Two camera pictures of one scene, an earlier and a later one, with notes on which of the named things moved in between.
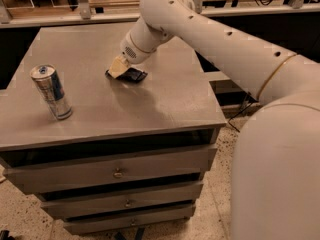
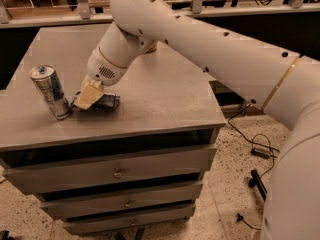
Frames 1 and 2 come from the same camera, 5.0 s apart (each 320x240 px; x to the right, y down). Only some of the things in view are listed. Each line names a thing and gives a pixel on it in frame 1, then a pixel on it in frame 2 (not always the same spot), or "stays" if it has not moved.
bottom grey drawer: x=128 y=219 stays
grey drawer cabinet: x=132 y=156 stays
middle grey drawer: x=184 y=195 stays
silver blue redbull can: x=48 y=82 stays
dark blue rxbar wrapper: x=132 y=75 to x=107 y=102
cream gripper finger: x=118 y=66 to x=88 y=96
